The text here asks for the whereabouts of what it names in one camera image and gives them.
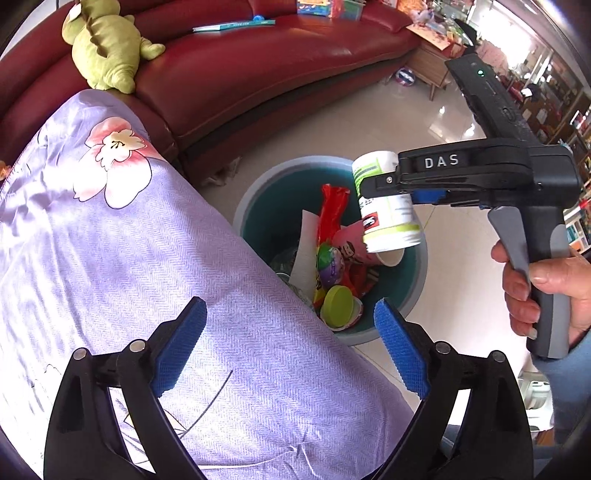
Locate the red plastic wrapper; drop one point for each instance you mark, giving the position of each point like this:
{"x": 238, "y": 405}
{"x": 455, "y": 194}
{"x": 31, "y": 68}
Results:
{"x": 334, "y": 207}

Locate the clear plastic water bottle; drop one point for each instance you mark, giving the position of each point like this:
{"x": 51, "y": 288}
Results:
{"x": 284, "y": 265}

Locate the white plastic object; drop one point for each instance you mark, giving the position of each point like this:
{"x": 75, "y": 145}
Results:
{"x": 535, "y": 401}

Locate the purple floral blanket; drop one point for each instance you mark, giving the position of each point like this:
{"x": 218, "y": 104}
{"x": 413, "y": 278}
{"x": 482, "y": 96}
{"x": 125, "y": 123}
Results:
{"x": 138, "y": 254}

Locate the white paper tissue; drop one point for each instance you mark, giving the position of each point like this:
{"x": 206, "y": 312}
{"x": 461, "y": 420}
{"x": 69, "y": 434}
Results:
{"x": 304, "y": 258}

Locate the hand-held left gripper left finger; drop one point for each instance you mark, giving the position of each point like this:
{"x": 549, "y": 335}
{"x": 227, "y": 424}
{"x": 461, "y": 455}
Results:
{"x": 182, "y": 346}

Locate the small ball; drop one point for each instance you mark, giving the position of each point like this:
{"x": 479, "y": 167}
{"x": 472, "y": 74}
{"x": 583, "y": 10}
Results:
{"x": 404, "y": 77}

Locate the blue thin book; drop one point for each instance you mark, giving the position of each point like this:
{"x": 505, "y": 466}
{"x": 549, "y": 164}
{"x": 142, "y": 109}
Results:
{"x": 231, "y": 25}

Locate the pink paper cup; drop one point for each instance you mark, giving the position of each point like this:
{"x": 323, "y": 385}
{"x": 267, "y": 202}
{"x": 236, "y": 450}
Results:
{"x": 355, "y": 240}

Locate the green dinosaur plush toy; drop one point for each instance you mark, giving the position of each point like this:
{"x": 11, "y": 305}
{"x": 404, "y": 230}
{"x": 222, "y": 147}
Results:
{"x": 106, "y": 50}

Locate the wooden side table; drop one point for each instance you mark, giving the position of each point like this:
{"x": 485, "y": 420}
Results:
{"x": 429, "y": 60}

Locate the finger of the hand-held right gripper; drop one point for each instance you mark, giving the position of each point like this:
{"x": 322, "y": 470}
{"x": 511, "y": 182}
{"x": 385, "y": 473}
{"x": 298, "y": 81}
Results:
{"x": 434, "y": 175}

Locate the red leather sofa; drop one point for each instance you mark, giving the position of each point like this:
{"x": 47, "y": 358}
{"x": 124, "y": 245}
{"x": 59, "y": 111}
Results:
{"x": 254, "y": 78}

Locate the white and green paper cup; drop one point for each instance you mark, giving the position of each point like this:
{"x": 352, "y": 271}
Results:
{"x": 392, "y": 221}

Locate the purple green snack packet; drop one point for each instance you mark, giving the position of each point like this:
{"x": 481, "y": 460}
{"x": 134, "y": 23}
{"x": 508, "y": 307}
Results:
{"x": 328, "y": 265}

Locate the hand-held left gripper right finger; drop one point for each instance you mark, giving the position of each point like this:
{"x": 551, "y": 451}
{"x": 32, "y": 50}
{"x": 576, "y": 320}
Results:
{"x": 401, "y": 350}

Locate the person's right hand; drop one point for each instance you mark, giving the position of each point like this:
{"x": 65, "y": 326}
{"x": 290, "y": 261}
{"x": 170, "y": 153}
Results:
{"x": 521, "y": 309}

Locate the green round lid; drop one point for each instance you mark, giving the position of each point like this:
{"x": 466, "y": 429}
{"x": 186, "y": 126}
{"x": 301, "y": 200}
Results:
{"x": 339, "y": 304}

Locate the person's right forearm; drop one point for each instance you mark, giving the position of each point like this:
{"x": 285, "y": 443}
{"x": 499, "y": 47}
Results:
{"x": 568, "y": 392}

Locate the orange snack packet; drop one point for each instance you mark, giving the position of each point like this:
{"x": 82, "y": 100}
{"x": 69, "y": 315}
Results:
{"x": 364, "y": 281}

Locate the teal trash bin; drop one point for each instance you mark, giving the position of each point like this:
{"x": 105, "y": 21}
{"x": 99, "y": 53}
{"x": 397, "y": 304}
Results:
{"x": 277, "y": 217}

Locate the colourful toy boxes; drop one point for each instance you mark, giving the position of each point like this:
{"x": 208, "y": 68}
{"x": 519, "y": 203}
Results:
{"x": 330, "y": 9}

